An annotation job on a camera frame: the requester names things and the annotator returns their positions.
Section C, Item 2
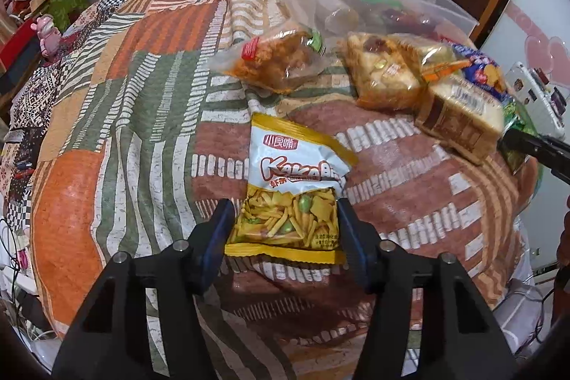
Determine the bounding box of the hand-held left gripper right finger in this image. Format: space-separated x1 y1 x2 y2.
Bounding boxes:
336 198 519 380

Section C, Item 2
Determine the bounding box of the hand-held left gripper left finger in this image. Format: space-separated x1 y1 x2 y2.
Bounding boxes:
51 198 235 380

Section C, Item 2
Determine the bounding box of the green snack packet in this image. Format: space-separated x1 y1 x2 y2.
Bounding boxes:
499 99 543 177

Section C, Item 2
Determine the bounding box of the yellow white snack packet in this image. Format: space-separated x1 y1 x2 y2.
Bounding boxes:
224 111 359 266

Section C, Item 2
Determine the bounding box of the blue chips packet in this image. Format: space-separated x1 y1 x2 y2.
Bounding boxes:
445 42 514 105

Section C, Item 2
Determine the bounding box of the sliced bread packet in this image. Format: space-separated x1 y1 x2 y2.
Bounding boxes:
396 33 507 165

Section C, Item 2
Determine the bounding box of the white door with pink hearts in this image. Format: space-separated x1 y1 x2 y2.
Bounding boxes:
478 0 570 105

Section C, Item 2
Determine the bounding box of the patchwork blanket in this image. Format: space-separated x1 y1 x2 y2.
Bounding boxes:
0 0 542 380

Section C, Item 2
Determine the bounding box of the red snack packet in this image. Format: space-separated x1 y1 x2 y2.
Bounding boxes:
378 6 439 34

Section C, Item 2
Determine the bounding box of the clear bag of pastry squares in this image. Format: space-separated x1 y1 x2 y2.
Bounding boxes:
345 30 426 110

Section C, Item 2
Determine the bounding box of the clear bag of orange crackers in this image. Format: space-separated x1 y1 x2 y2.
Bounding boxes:
209 24 329 94

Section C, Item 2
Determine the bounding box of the pink plush toy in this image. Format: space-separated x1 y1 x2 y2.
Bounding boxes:
35 15 63 61

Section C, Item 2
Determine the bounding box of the green paper bag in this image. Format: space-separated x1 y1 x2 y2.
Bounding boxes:
45 0 90 31

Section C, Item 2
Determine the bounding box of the bundle of cables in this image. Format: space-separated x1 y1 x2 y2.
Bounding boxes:
0 215 58 347

